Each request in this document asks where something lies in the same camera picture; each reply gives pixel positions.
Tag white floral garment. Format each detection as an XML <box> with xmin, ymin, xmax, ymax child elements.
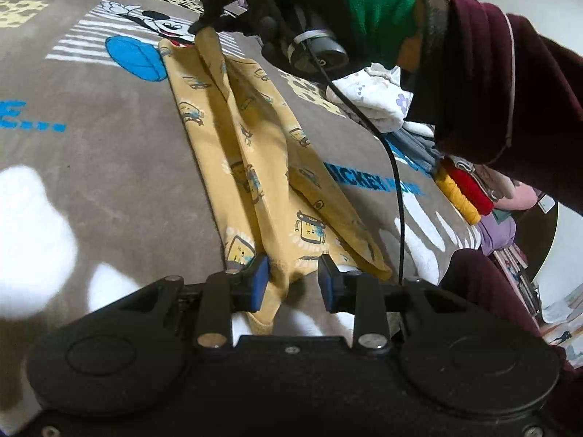
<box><xmin>325</xmin><ymin>61</ymin><xmax>415</xmax><ymax>133</ymax></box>

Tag person's right hand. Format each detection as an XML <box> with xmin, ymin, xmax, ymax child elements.
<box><xmin>255</xmin><ymin>0</ymin><xmax>419</xmax><ymax>70</ymax></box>

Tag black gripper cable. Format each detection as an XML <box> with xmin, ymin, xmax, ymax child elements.
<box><xmin>301</xmin><ymin>32</ymin><xmax>407</xmax><ymax>285</ymax></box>

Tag yellow printed garment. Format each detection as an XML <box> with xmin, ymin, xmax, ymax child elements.
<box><xmin>157</xmin><ymin>25</ymin><xmax>393</xmax><ymax>335</ymax></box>

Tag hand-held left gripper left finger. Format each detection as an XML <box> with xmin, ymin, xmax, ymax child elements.
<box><xmin>116</xmin><ymin>255</ymin><xmax>269</xmax><ymax>351</ymax></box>

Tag brown cartoon printed blanket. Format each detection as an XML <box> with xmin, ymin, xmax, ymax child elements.
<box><xmin>0</xmin><ymin>0</ymin><xmax>484</xmax><ymax>356</ymax></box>

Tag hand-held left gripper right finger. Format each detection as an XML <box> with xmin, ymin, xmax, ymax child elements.
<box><xmin>317</xmin><ymin>255</ymin><xmax>470</xmax><ymax>353</ymax></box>

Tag lavender cloth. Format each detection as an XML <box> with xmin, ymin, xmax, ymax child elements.
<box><xmin>478</xmin><ymin>212</ymin><xmax>517</xmax><ymax>256</ymax></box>

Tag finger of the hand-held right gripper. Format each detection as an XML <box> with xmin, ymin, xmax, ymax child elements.
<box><xmin>188</xmin><ymin>8</ymin><xmax>238</xmax><ymax>36</ymax></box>

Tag red rolled garment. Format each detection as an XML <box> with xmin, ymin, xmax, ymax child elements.
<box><xmin>444</xmin><ymin>164</ymin><xmax>495</xmax><ymax>217</ymax></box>

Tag yellow rolled garment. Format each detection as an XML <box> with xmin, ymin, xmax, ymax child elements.
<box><xmin>435</xmin><ymin>166</ymin><xmax>482</xmax><ymax>226</ymax></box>

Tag person's maroon clothing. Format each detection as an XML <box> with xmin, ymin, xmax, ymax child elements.
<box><xmin>439</xmin><ymin>248</ymin><xmax>572</xmax><ymax>437</ymax></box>

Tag grey clothes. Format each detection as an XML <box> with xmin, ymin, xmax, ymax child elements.
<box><xmin>392</xmin><ymin>121</ymin><xmax>445</xmax><ymax>176</ymax></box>

